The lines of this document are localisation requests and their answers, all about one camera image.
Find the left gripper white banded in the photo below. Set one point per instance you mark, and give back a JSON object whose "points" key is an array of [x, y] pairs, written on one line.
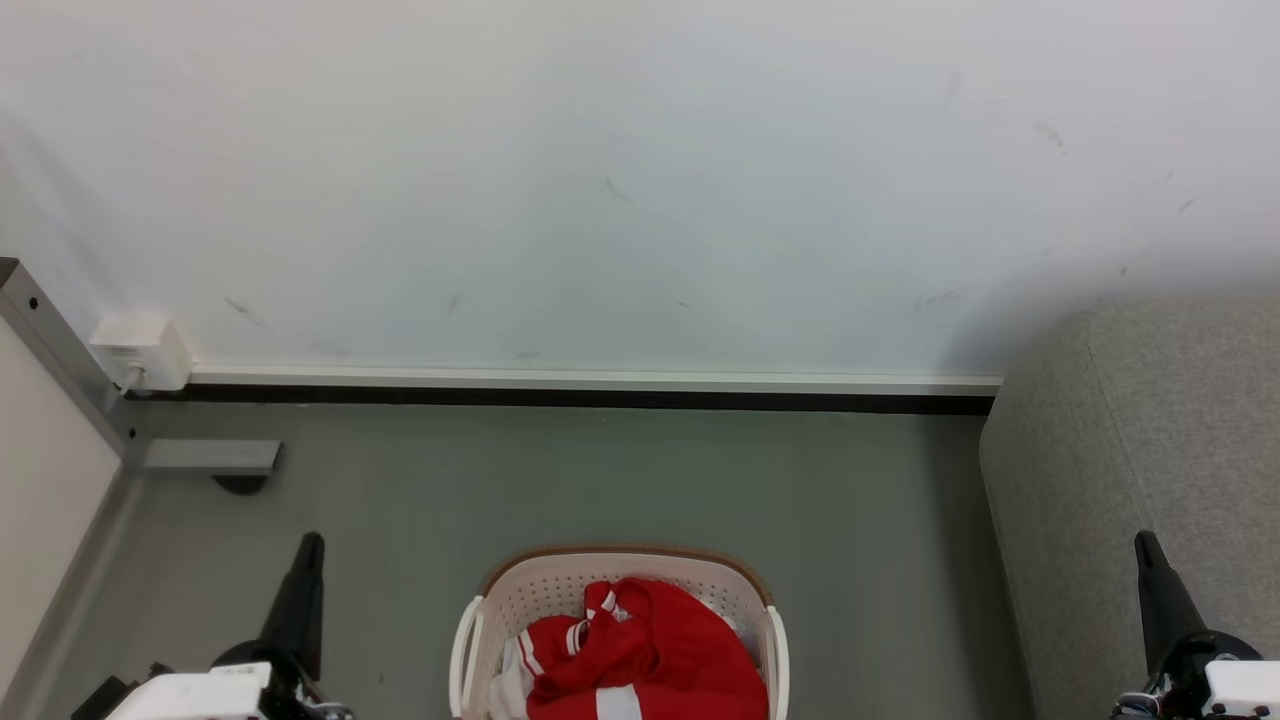
{"points": [[195, 694]]}

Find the right gripper black banded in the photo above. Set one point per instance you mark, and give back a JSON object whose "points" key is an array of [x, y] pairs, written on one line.
{"points": [[1215, 675]]}

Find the red garment with white stripes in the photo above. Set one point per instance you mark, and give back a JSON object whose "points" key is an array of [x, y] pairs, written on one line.
{"points": [[650, 655]]}

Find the grey fabric sofa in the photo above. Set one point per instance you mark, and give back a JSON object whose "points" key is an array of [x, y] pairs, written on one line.
{"points": [[1130, 480]]}

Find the black round foot pad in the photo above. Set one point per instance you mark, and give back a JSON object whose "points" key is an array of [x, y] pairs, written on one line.
{"points": [[240, 484]]}

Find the grey metal foot bar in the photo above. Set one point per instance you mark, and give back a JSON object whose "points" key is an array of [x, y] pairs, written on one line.
{"points": [[212, 456]]}

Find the pale white garment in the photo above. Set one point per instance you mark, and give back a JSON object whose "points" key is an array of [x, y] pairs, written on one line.
{"points": [[510, 685]]}

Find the white perforated laundry basket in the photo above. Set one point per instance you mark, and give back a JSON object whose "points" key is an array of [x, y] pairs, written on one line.
{"points": [[545, 590]]}

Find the cream partition panel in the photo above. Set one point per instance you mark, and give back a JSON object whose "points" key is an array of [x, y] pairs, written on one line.
{"points": [[45, 490]]}

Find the black baseboard strip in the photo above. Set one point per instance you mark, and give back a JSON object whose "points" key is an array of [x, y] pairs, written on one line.
{"points": [[600, 400]]}

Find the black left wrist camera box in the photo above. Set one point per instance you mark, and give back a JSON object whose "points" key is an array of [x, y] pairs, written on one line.
{"points": [[100, 698]]}

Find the white wall socket box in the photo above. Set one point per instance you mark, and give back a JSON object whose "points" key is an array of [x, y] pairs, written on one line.
{"points": [[145, 350]]}

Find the grey metal frame post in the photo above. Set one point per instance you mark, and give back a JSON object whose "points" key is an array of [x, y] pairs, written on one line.
{"points": [[60, 350]]}

